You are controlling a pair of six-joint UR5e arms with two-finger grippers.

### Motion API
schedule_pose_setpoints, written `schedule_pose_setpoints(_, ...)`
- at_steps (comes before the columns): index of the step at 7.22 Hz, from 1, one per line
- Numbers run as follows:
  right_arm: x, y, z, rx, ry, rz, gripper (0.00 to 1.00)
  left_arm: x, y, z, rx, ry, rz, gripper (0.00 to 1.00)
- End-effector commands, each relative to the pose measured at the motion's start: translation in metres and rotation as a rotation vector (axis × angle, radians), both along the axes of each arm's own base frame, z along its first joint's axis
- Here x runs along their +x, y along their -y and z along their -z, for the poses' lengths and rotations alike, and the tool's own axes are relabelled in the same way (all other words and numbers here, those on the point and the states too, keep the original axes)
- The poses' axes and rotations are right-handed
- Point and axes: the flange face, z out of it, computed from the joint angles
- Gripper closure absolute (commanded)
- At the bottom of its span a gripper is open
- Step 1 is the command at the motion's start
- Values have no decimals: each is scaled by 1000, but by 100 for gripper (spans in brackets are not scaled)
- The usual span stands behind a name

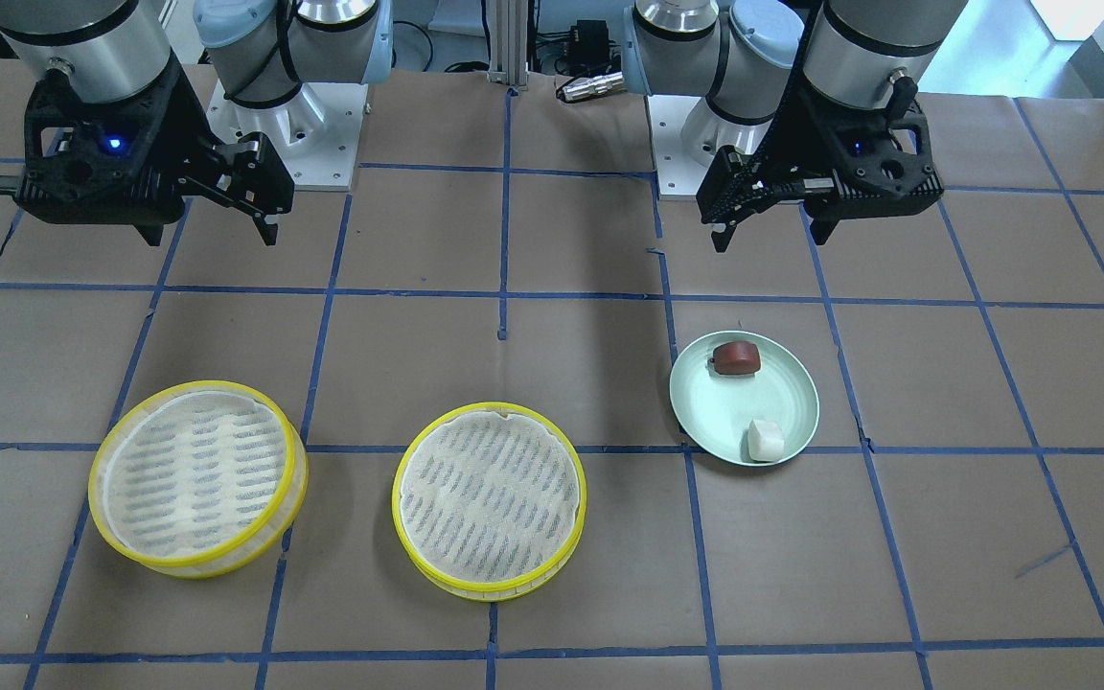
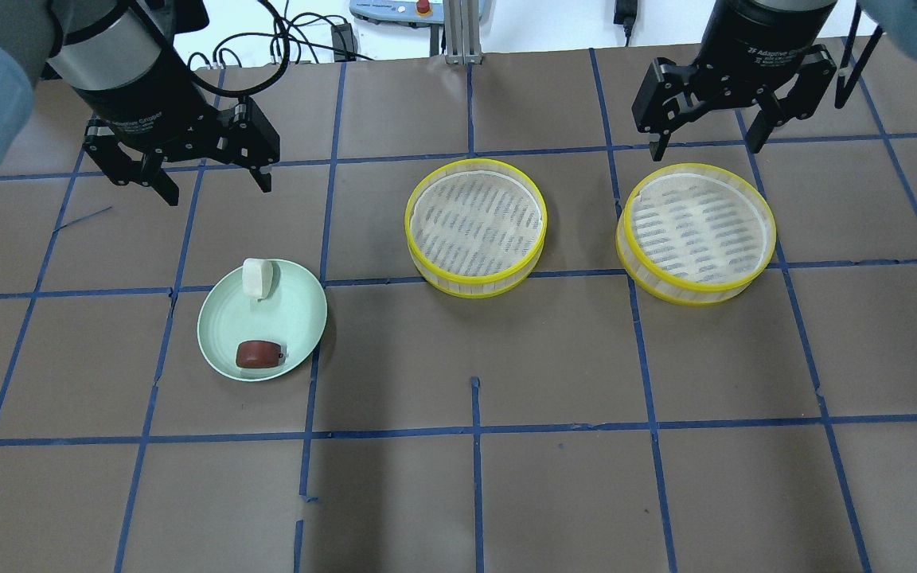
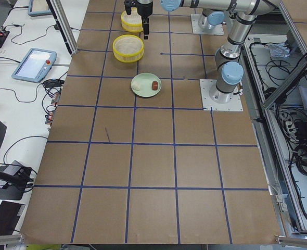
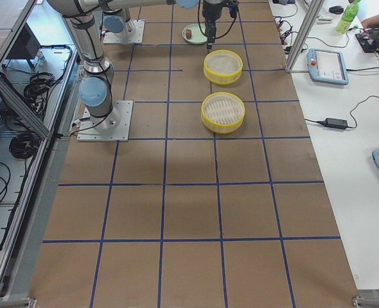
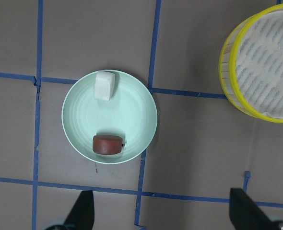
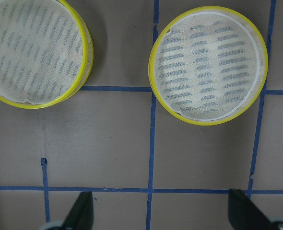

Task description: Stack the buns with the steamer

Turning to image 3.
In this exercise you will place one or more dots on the cable tray frame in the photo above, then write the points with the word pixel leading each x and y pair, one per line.
pixel 280 113

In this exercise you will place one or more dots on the green plate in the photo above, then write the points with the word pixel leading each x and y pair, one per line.
pixel 146 80

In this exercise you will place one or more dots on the black monitor stand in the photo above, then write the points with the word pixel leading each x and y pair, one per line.
pixel 15 180

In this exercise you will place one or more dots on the white bun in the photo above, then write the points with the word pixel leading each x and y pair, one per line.
pixel 136 85

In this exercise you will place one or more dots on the near teach pendant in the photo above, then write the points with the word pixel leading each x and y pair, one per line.
pixel 35 65

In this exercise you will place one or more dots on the crumpled plastic bag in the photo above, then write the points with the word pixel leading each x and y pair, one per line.
pixel 278 50

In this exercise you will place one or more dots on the far teach pendant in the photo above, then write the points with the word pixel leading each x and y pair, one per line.
pixel 38 8

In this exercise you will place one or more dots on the aluminium frame post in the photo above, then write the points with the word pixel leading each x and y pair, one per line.
pixel 61 20

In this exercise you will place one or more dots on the yellow steamer basket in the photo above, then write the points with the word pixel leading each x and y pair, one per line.
pixel 128 48
pixel 133 22

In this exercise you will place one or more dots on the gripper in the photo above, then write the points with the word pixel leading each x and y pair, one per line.
pixel 145 10

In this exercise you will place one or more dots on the red-brown bun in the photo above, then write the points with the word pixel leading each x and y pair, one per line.
pixel 155 85

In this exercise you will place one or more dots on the teach pendant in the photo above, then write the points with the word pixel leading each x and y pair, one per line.
pixel 35 65
pixel 38 8

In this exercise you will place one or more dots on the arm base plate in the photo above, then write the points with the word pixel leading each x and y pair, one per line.
pixel 217 31
pixel 213 100

